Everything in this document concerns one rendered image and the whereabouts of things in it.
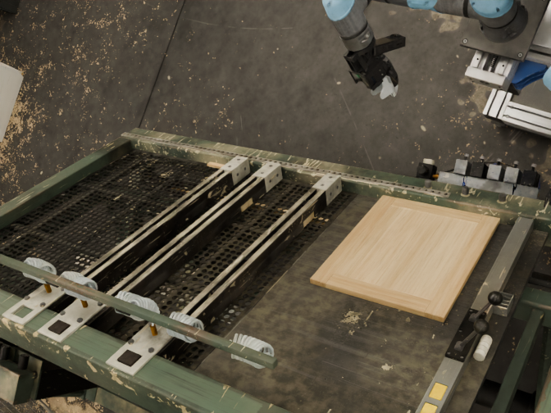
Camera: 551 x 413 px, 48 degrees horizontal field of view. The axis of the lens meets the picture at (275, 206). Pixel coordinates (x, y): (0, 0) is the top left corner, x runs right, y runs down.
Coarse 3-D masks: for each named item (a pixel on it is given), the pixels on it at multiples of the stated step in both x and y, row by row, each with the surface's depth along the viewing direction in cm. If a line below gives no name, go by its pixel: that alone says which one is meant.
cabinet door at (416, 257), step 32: (384, 224) 221; (416, 224) 219; (448, 224) 217; (480, 224) 214; (352, 256) 207; (384, 256) 205; (416, 256) 203; (448, 256) 201; (352, 288) 192; (384, 288) 190; (416, 288) 189; (448, 288) 187
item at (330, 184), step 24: (312, 192) 235; (336, 192) 243; (288, 216) 223; (264, 240) 212; (288, 240) 218; (240, 264) 202; (264, 264) 207; (216, 288) 192; (240, 288) 198; (192, 312) 185; (216, 312) 189; (144, 336) 171; (168, 336) 169; (144, 360) 163
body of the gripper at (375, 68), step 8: (368, 48) 153; (344, 56) 156; (352, 56) 154; (360, 56) 155; (368, 56) 157; (376, 56) 158; (384, 56) 158; (352, 64) 156; (360, 64) 158; (368, 64) 158; (376, 64) 157; (384, 64) 158; (352, 72) 160; (360, 72) 158; (368, 72) 157; (376, 72) 158; (384, 72) 160; (360, 80) 162; (368, 80) 157; (376, 80) 159
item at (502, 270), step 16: (528, 224) 207; (512, 240) 200; (512, 256) 193; (496, 272) 188; (480, 288) 182; (496, 288) 181; (480, 304) 176; (480, 336) 171; (448, 368) 157; (464, 368) 160; (432, 384) 154; (448, 384) 153; (432, 400) 149; (448, 400) 151
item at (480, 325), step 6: (474, 324) 154; (480, 324) 153; (486, 324) 153; (474, 330) 156; (480, 330) 153; (486, 330) 153; (468, 336) 158; (462, 342) 160; (456, 348) 161; (462, 348) 161
